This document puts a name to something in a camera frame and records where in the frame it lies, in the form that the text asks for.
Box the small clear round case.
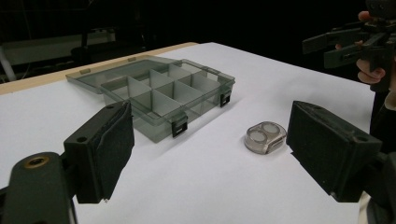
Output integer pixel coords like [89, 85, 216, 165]
[244, 120, 288, 156]

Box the clear grey compartment box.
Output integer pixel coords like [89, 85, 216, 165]
[65, 54, 236, 144]

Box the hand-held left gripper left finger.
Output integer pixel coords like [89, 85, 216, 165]
[63, 100, 135, 204]

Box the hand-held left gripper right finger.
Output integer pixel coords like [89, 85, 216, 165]
[285, 100, 383, 203]

